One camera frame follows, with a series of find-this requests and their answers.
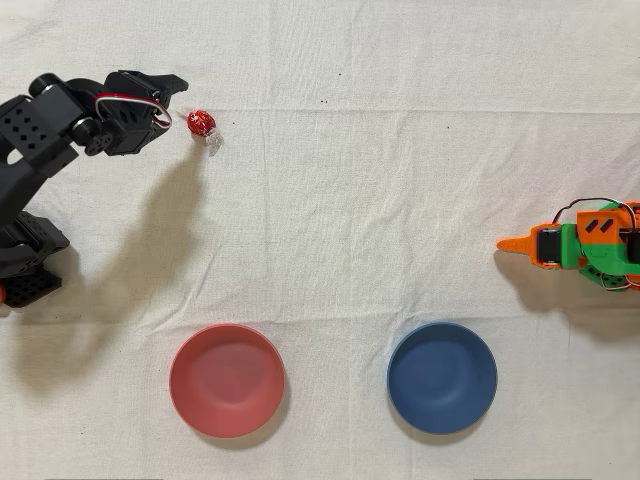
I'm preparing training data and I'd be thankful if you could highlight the red candy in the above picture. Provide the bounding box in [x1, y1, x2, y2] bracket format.
[178, 105, 224, 158]

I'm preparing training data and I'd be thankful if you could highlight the blue bowl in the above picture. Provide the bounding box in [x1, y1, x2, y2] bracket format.
[385, 320, 499, 435]

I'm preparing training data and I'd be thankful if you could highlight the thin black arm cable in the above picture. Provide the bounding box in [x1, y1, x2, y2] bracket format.
[551, 198, 640, 226]

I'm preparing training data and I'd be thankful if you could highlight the white wrinkled tablecloth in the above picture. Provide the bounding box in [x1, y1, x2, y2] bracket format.
[0, 0, 640, 480]

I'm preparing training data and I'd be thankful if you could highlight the red bowl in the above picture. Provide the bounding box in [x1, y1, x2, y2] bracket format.
[168, 322, 287, 440]

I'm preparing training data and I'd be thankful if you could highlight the red white black servo cable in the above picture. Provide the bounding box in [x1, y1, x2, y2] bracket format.
[94, 92, 173, 128]

